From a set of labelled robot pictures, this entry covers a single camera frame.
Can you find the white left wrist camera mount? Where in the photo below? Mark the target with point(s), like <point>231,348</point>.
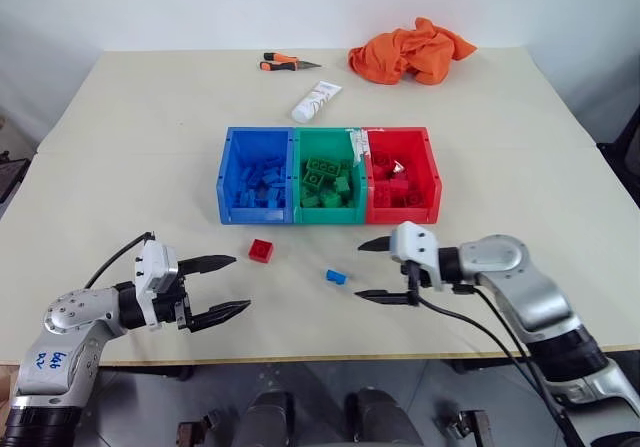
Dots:
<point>155,267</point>

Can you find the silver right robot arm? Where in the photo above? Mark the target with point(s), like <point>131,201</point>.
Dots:
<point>500,259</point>

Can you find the dark crate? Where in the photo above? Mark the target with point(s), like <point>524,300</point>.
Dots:
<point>12,174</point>

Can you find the large green building block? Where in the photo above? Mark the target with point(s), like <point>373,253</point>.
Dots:
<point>320,171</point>

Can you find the crumpled orange cloth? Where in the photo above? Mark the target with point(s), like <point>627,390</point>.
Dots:
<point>410,52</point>

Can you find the dark rounded shape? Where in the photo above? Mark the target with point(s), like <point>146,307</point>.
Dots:
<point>267,419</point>
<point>382,419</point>

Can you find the small green building block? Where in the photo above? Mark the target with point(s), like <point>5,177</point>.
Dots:
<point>346,166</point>
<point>342,185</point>
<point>330,198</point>
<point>310,201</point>

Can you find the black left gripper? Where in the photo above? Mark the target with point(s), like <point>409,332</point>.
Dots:
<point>172,304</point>

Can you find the red square building block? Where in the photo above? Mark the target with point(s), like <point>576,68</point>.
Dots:
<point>261,250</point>

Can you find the blue plastic bin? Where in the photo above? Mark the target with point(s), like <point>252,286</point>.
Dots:
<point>235,147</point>

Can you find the white squeeze tube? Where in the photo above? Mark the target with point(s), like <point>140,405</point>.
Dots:
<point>315,101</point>

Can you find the white paper scrap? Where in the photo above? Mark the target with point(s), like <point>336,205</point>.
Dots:
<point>398,169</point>

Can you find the green plastic bin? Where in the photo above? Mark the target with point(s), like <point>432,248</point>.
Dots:
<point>320,142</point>

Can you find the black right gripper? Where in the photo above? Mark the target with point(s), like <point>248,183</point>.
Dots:
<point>413,276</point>

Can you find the red plastic bin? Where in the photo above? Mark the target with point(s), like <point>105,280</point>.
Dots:
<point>400,142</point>

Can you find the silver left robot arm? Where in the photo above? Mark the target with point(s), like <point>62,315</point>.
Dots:
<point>65,317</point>

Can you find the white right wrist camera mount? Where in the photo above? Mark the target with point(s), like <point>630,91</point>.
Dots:
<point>415,247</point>

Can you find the small blue building block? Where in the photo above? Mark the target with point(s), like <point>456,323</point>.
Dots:
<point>336,276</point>

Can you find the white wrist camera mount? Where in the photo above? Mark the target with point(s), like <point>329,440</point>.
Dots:
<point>155,267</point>
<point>415,247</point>

